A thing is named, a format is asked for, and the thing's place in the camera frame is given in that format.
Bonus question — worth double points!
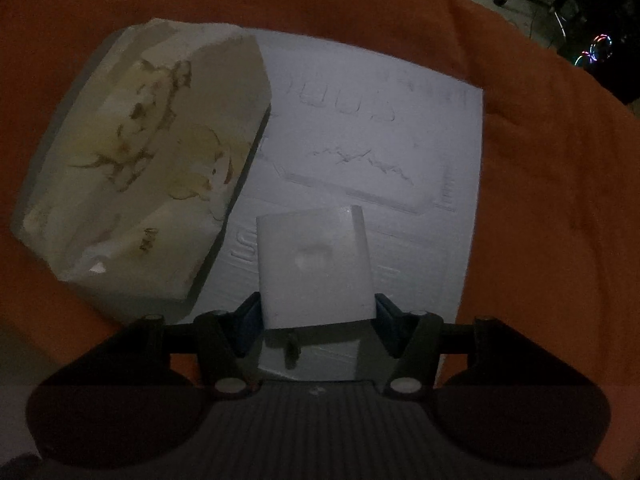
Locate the white square charger box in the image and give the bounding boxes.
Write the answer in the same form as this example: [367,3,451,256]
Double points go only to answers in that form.
[257,206,375,330]

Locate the orange fuzzy cloth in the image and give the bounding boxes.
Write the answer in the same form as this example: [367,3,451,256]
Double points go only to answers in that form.
[1,0,639,479]

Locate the cream cartoon tissue pack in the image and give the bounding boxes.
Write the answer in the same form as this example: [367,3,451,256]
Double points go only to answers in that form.
[14,18,271,301]

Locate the white embossed plastic board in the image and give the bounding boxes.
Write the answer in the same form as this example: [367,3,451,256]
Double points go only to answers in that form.
[174,29,486,391]

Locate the colourful lit device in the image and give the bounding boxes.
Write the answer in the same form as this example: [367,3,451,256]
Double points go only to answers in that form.
[574,34,613,68]

